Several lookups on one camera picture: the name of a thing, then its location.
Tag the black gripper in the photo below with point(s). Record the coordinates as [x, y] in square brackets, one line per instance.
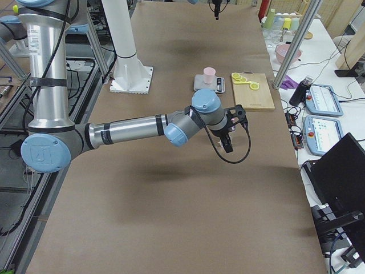
[215, 8]
[220, 133]

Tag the pink plastic cup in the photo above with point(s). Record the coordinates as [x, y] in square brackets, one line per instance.
[209, 75]

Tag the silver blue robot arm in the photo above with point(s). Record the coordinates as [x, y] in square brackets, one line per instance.
[54, 140]

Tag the silver kitchen scale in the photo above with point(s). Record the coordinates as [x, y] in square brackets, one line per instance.
[218, 84]

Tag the yellow cup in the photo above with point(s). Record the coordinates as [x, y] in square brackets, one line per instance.
[286, 24]

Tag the bamboo cutting board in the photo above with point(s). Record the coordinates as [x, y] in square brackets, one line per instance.
[253, 100]

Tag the yellow plastic knife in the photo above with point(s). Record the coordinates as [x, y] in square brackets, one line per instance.
[249, 82]

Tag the pink bowl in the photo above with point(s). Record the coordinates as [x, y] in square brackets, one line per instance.
[281, 52]

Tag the purple cloth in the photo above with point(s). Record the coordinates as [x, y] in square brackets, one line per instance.
[288, 83]

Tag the black thermos bottle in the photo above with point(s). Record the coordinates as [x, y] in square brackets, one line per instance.
[301, 90]

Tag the blue teach pendant tablet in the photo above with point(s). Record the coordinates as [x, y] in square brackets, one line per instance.
[321, 134]
[321, 100]

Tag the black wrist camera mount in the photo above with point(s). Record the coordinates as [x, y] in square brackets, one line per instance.
[236, 115]

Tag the aluminium frame post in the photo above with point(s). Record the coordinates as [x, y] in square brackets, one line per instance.
[307, 19]

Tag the white pedestal column base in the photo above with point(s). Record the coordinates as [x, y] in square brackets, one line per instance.
[129, 74]

